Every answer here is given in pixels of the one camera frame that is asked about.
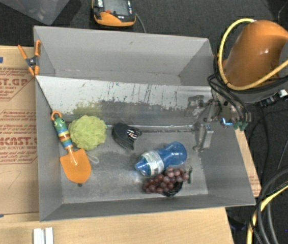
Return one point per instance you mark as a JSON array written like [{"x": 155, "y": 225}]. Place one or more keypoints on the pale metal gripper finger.
[
  {"x": 203, "y": 137},
  {"x": 195, "y": 103}
]

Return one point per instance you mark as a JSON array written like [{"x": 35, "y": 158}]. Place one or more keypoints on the blue plastic bottle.
[{"x": 167, "y": 155}]

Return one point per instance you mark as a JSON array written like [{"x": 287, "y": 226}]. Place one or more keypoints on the purple toy grape bunch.
[{"x": 167, "y": 179}]

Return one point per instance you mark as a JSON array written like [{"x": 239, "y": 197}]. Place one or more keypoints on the black rounded object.
[{"x": 123, "y": 135}]

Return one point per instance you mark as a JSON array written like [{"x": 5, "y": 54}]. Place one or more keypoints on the grey metal bin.
[{"x": 123, "y": 55}]

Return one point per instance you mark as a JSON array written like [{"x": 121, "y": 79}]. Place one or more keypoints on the green mesh bath sponge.
[{"x": 88, "y": 132}]

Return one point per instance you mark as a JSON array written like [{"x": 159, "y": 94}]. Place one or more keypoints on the brown cardboard board red print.
[{"x": 11, "y": 126}]

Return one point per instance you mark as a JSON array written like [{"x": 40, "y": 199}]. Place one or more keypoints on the black cylinder on white bracket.
[{"x": 273, "y": 98}]

